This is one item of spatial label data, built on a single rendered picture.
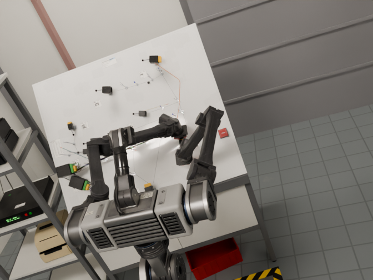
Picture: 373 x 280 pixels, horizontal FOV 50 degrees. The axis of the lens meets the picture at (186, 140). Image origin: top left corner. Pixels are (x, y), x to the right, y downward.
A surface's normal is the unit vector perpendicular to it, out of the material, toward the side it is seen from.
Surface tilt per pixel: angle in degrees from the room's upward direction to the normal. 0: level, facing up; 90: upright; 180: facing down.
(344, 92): 90
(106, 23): 90
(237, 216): 90
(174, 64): 53
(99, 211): 0
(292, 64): 90
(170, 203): 0
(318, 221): 0
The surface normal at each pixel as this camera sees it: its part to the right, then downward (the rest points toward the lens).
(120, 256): 0.07, 0.51
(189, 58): -0.15, -0.08
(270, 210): -0.33, -0.80
